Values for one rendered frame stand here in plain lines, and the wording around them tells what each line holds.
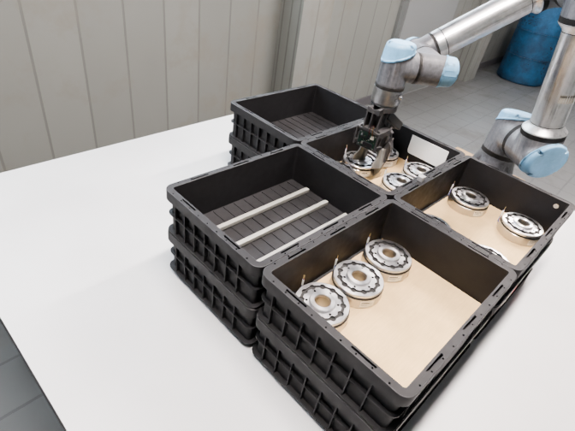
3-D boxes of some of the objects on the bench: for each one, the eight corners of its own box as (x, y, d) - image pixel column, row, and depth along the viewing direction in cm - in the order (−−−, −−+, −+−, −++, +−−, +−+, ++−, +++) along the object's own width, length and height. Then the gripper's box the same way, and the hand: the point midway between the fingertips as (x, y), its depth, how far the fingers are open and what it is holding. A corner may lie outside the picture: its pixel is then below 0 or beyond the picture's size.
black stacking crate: (305, 139, 163) (311, 111, 156) (365, 174, 148) (374, 144, 140) (224, 166, 138) (226, 133, 131) (286, 211, 123) (291, 177, 116)
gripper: (355, 99, 107) (338, 169, 120) (394, 115, 102) (371, 187, 114) (372, 93, 113) (354, 161, 125) (410, 108, 107) (387, 178, 120)
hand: (369, 167), depth 121 cm, fingers open, 4 cm apart
